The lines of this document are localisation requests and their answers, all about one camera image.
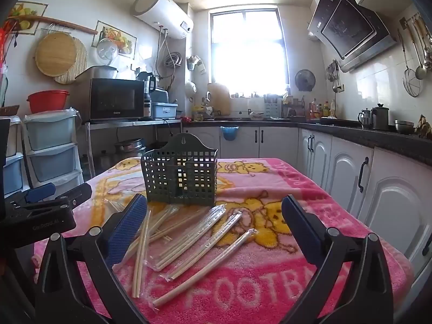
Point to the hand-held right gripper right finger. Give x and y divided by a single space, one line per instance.
300 226

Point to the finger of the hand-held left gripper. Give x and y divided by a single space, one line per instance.
79 192
40 191

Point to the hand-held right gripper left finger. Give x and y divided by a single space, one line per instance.
130 222

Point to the grey plastic cutlery basket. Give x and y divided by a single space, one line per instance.
162 175

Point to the group of wooden chopsticks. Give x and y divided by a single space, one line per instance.
202 270

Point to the hanging small kitchen utensils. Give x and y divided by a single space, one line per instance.
333 74

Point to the pale plastic drawer unit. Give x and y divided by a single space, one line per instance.
50 162

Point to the blue plastic drawer unit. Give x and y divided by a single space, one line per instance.
13 172

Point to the small steel pot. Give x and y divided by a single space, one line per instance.
105 162

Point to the pink printed bear blanket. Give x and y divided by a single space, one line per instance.
270 276

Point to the stack of steel pots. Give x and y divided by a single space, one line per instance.
130 148

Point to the woven basket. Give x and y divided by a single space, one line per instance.
9 110

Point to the steel shelf table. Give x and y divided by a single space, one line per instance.
135 121

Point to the white kitchen base cabinets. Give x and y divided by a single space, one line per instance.
388 192

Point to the black microwave oven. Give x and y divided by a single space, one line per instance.
114 99

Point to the blue hanging bin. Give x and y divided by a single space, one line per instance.
229 133

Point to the blue plastic dish box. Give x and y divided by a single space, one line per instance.
164 110

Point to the row of condiment bottles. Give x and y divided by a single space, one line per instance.
320 109

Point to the black kitchen countertop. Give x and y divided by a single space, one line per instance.
388 141

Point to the steel lidded container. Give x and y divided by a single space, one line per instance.
101 72

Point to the glass french press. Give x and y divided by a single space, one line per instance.
364 118

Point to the pale blue kitchen appliance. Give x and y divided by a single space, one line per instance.
161 95

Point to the black blender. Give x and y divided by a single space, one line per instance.
148 84

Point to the round woven straw mat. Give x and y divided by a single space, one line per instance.
81 64

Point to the steel kettle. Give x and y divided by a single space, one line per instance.
379 118

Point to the round wooden cutting board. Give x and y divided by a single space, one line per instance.
55 54

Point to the glass pot lid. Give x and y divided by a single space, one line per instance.
107 52

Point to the steel bowl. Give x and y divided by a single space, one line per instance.
404 126

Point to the white hanging bowl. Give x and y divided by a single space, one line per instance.
190 87

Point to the red hanging ornament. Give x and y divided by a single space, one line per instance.
2 40

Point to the brown knobbly roots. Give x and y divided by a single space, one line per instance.
425 126

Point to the long wooden rolling pin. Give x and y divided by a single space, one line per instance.
67 24

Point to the kitchen window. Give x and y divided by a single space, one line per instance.
249 50

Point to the steel ladle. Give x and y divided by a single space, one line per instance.
420 72

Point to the white cylindrical water heater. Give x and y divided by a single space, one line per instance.
162 13

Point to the black glass range hood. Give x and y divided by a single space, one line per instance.
351 30

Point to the steel hanging spoon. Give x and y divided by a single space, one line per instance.
428 57

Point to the small dark wall fan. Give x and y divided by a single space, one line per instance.
304 80

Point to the fruit wall poster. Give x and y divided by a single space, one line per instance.
125 38
30 10

